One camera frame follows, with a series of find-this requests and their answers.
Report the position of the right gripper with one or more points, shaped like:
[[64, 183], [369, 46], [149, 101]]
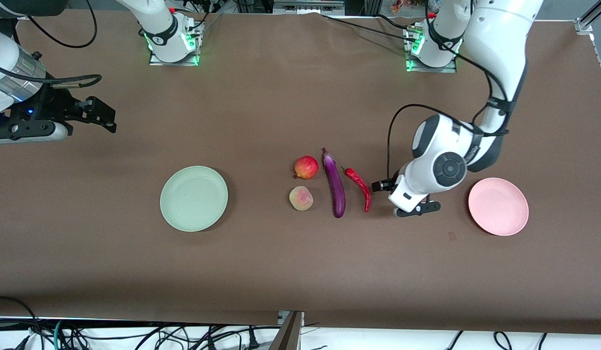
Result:
[[46, 107]]

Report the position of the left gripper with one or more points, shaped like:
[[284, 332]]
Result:
[[384, 185]]

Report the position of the red chili pepper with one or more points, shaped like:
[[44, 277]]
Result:
[[360, 184]]

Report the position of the long purple eggplant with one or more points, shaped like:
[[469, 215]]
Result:
[[335, 187]]

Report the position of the pink yellow peach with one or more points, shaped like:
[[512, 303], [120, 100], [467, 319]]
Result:
[[301, 198]]

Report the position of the red apple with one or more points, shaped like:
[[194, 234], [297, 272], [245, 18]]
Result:
[[306, 167]]

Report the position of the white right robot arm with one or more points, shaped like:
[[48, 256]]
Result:
[[159, 19]]

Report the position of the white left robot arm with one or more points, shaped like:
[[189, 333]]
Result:
[[495, 48]]

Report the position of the pink round plate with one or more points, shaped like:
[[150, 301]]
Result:
[[498, 206]]

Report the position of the brown table cover sheet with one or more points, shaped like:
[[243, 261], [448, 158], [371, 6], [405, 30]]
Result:
[[281, 267]]

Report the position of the pale green round plate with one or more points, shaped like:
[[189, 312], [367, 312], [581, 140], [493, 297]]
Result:
[[193, 198]]

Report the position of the grey metal box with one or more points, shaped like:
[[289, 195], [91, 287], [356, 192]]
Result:
[[308, 6]]

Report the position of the aluminium corner profile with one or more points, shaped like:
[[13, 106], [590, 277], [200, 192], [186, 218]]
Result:
[[590, 17]]

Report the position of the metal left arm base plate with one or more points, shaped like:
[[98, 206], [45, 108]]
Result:
[[417, 68]]

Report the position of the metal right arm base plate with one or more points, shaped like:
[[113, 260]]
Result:
[[157, 61]]

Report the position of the grey metal frame post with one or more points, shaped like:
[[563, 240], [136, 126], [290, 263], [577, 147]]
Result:
[[288, 330]]

